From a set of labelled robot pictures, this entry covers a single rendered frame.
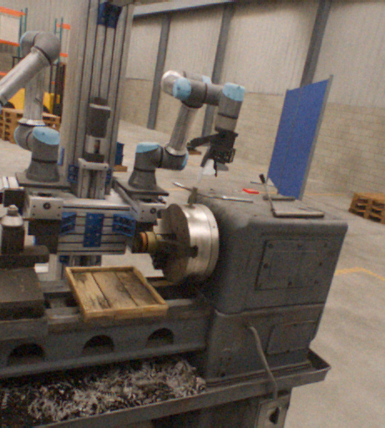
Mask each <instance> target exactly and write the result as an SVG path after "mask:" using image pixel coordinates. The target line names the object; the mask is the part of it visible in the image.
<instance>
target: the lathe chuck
mask: <svg viewBox="0 0 385 428"><path fill-rule="evenodd" d="M189 205H190V204H189V203H170V217H171V223H172V230H173V232H174V233H175V235H176V236H173V237H172V236H169V237H162V240H177V241H179V242H182V243H184V244H185V245H188V246H190V247H193V246H194V245H195V246H196V247H197V248H196V256H195V258H192V257H188V256H181V257H177V256H176V255H174V254H170V256H169V258H168V261H166V263H165V266H164V268H163V271H162V274H163V276H164V277H165V279H166V280H168V281H170V282H172V283H183V282H195V281H197V280H199V279H200V278H201V277H202V276H203V275H204V273H205V270H206V268H207V265H209V262H210V255H211V245H212V241H211V231H210V224H209V220H207V218H206V216H205V213H204V212H203V210H202V209H201V207H200V206H198V205H196V204H193V207H194V208H189V207H187V206H189ZM190 276H195V278H193V279H188V277H190Z"/></svg>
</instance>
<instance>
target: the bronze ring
mask: <svg viewBox="0 0 385 428"><path fill-rule="evenodd" d="M158 240H162V237H161V235H156V233H155V232H154V230H151V232H143V233H137V234H136V235H135V238H134V248H135V250H136V252H139V253H143V254H151V255H155V253H156V250H157V247H158Z"/></svg>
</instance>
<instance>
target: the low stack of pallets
mask: <svg viewBox="0 0 385 428"><path fill-rule="evenodd" d="M360 197H362V198H360ZM358 204H360V205H358ZM355 210H357V211H355ZM348 211H349V213H351V214H365V215H363V218H367V219H369V218H381V221H380V222H381V223H382V224H385V194H380V193H354V197H353V198H352V203H351V205H350V207H349V210H348Z"/></svg>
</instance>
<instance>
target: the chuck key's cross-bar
mask: <svg viewBox="0 0 385 428"><path fill-rule="evenodd" d="M172 183H173V184H174V185H176V186H179V187H181V188H184V189H186V190H189V191H190V192H192V188H190V187H188V186H183V185H181V184H180V183H177V182H175V181H173V182H172ZM196 195H199V196H202V197H206V198H214V199H221V200H227V201H242V202H249V203H253V202H254V200H249V199H241V198H234V197H226V196H212V195H205V194H202V193H200V192H198V191H197V192H196Z"/></svg>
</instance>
